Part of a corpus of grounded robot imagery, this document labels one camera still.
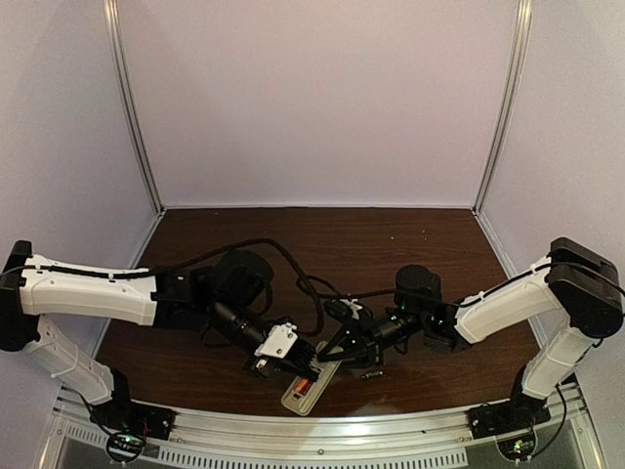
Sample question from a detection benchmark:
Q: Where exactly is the left aluminium frame post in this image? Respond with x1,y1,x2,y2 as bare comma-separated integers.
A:
103,0,164,216

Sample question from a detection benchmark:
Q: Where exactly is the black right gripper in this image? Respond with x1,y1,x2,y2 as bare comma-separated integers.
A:
316,308,429,370

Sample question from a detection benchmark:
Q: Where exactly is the left circuit board with LEDs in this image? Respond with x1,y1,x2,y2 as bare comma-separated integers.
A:
104,432,146,464

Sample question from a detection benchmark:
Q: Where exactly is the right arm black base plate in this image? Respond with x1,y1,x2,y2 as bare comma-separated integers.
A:
466,395,551,439

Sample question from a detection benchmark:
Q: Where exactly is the aluminium frame post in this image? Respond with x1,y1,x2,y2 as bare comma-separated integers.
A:
103,0,164,216
473,0,533,216

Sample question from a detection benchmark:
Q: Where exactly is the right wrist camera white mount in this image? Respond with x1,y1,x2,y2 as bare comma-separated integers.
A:
323,299,363,323

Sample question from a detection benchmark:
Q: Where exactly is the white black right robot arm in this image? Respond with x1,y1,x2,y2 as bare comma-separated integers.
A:
317,237,624,432

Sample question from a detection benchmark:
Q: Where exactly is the right circuit board with LEDs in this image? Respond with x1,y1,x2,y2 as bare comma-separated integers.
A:
496,430,537,463

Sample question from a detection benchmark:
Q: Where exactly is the orange AAA battery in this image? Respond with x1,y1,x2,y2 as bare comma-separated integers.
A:
295,381,312,396

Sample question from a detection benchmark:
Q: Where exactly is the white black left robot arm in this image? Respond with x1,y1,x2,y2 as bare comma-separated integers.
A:
1,238,319,434

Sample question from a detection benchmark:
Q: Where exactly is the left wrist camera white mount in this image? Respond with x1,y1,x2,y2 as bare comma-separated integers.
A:
254,322,298,360

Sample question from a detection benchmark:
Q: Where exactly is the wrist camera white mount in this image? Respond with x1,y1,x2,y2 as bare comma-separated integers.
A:
323,299,363,323
254,322,298,360

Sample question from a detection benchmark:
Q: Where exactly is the aluminium front rail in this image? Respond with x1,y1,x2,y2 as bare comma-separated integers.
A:
34,384,605,468

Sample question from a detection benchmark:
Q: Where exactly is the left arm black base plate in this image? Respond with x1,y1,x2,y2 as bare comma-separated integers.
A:
91,401,176,441

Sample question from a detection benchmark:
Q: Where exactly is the circuit board with leds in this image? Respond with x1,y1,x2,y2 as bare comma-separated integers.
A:
104,432,146,464
496,430,537,463

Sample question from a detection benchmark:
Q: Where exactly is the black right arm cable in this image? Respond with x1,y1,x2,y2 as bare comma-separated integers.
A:
295,276,563,309

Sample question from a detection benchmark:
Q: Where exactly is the white remote control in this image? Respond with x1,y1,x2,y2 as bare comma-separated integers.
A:
280,358,341,416

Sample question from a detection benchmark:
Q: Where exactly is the right aluminium frame post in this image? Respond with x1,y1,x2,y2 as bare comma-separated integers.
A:
473,0,533,216

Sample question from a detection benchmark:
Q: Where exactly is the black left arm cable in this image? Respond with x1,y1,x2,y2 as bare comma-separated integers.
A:
14,237,343,338

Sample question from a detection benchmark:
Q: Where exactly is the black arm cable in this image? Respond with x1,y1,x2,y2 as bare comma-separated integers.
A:
14,237,343,338
295,276,563,309

